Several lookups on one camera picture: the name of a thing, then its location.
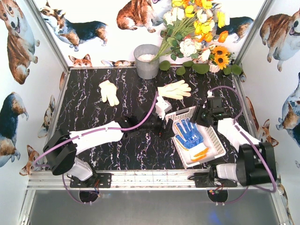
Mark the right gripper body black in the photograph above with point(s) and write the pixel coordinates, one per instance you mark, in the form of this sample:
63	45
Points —
200	116

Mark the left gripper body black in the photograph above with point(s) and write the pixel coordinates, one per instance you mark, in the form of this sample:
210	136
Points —
162	124

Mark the yellow dotted white glove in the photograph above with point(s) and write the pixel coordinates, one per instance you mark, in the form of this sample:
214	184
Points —
184	144

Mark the blue dotted glove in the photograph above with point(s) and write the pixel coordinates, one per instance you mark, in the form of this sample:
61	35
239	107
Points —
189	131

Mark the cream glove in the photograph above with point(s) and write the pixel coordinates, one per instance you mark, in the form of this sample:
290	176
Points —
108	93
176	90

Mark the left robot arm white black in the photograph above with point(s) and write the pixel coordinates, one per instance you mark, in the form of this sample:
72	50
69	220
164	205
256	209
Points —
64	146

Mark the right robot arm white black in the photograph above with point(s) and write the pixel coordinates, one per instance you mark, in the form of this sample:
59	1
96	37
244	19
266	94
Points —
255	164

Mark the white perforated storage basket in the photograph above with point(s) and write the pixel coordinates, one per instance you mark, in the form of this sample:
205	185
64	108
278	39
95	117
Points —
211	139

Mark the sunflower pot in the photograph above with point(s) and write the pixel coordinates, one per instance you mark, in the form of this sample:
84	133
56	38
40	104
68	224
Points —
220	58

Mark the grey metal bucket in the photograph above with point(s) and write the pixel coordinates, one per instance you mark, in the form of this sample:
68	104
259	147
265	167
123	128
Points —
147	64

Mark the artificial flower bouquet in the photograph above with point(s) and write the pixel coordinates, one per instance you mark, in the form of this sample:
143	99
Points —
190	27

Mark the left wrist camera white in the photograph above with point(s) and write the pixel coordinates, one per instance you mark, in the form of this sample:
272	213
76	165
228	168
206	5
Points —
162	107

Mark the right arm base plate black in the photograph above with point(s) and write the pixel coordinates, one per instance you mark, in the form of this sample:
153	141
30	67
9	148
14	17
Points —
204	180

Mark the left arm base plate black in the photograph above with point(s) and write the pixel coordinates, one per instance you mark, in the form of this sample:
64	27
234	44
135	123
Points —
100	180

